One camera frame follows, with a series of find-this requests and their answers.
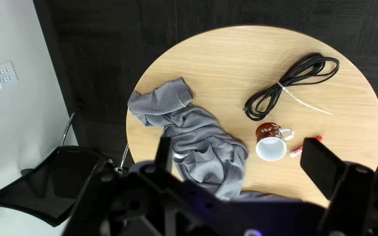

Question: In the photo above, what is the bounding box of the red and white marker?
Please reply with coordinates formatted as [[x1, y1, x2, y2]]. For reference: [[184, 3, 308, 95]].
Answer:
[[288, 135, 325, 157]]

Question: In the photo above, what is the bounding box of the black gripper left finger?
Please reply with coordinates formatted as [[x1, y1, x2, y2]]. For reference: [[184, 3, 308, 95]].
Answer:
[[153, 135, 173, 175]]

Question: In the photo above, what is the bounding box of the white wall outlet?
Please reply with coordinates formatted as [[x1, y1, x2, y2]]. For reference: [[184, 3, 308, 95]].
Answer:
[[0, 60, 19, 91]]

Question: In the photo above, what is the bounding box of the grey sweater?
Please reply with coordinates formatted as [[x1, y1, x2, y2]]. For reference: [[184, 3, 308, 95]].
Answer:
[[125, 78, 288, 203]]

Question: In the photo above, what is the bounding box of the black mesh office chair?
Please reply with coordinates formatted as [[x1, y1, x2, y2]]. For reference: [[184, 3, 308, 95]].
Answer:
[[0, 110, 131, 228]]

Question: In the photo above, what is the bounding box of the white zip tie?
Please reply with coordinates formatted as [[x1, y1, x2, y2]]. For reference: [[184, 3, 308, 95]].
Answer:
[[278, 81, 334, 117]]

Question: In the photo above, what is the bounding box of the red and white mug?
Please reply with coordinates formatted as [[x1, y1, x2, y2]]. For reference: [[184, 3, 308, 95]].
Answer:
[[253, 122, 295, 163]]

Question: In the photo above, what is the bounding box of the coiled black cable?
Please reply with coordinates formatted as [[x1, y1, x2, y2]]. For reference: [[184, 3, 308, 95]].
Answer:
[[242, 51, 341, 122]]

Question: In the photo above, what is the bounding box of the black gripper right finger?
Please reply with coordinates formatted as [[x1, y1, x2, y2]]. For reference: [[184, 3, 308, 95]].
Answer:
[[299, 137, 349, 202]]

